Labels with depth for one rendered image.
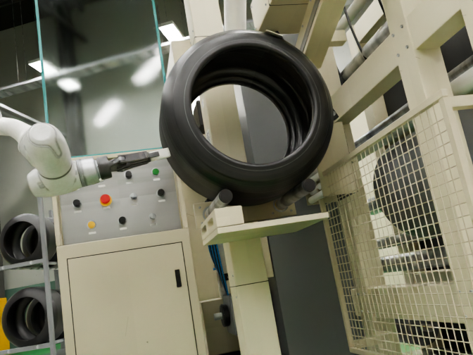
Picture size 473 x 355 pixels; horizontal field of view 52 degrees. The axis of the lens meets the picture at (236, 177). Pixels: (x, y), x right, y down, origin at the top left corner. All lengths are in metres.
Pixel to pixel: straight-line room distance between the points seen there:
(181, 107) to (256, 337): 0.89
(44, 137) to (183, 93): 0.45
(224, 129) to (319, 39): 0.51
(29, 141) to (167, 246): 0.89
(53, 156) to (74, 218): 0.78
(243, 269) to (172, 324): 0.42
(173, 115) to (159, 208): 0.72
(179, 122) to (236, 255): 0.60
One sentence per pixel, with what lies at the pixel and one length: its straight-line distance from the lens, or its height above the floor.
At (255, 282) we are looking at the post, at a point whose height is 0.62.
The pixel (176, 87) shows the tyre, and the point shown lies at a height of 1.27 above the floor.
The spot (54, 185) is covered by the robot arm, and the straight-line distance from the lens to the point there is 1.59.
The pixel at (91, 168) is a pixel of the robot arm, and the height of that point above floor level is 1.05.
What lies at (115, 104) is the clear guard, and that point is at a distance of 2.32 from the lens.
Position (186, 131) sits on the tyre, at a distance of 1.55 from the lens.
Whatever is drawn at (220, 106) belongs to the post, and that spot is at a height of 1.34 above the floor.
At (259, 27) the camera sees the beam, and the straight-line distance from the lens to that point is 2.13.
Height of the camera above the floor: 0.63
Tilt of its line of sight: 12 degrees up
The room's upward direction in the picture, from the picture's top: 10 degrees counter-clockwise
